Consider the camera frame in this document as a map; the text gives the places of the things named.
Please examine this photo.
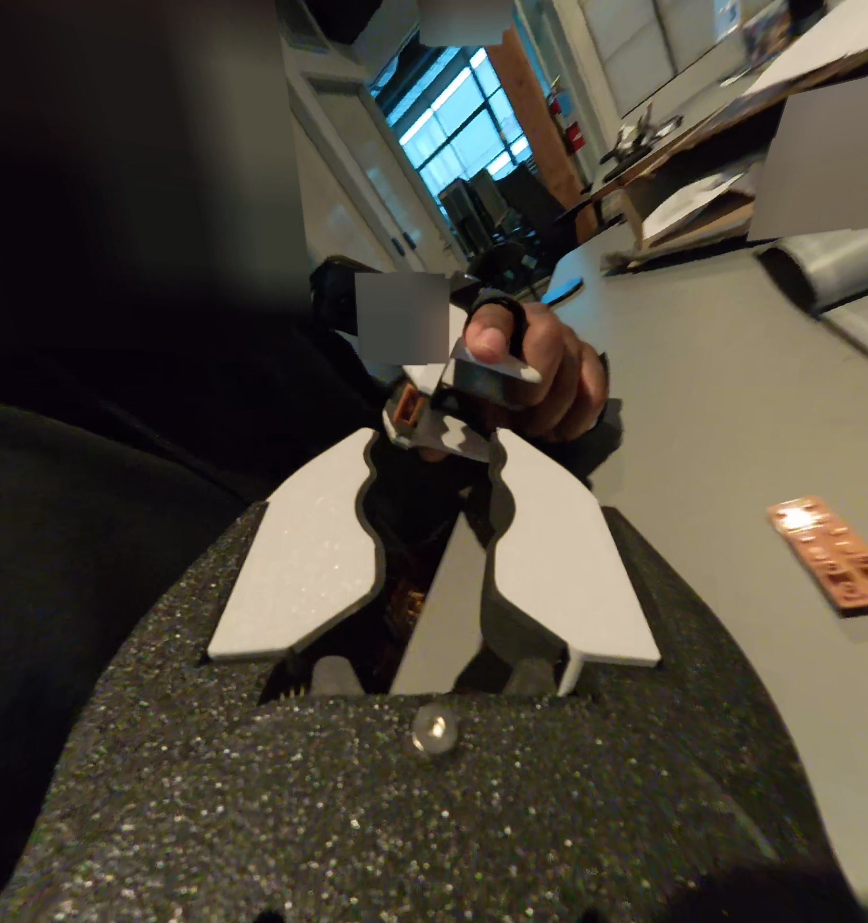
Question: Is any red fire extinguisher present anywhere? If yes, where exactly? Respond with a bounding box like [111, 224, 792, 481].
[548, 92, 586, 155]

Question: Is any orange toy brick plate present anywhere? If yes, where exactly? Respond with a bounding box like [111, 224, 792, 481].
[764, 495, 868, 621]

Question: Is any grey instruction booklet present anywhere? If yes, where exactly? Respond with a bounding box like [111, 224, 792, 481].
[755, 229, 868, 381]

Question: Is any grey background table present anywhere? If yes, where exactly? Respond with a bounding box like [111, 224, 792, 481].
[587, 92, 768, 204]

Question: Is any person's left forearm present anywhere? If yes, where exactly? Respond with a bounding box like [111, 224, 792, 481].
[528, 400, 627, 486]

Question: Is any cardboard box with white flap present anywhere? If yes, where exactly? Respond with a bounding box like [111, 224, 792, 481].
[602, 43, 868, 273]

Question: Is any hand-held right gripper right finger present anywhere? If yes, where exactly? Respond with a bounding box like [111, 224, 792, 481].
[480, 430, 663, 698]

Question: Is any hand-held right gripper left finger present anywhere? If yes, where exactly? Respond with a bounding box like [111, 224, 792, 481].
[206, 427, 387, 666]

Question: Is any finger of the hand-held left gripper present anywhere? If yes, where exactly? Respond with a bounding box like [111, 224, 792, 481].
[423, 417, 492, 464]
[382, 362, 449, 448]

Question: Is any grey desk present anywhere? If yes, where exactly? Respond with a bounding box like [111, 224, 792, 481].
[389, 237, 868, 911]

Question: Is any person's black jacket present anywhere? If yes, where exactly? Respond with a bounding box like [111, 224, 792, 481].
[0, 0, 492, 904]

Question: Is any person's left hand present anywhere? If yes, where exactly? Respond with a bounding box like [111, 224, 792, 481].
[463, 299, 613, 444]

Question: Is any black white toy figure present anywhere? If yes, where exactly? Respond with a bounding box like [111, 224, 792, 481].
[598, 103, 685, 172]

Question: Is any wooden pillar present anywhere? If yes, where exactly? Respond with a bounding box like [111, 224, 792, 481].
[486, 24, 584, 212]

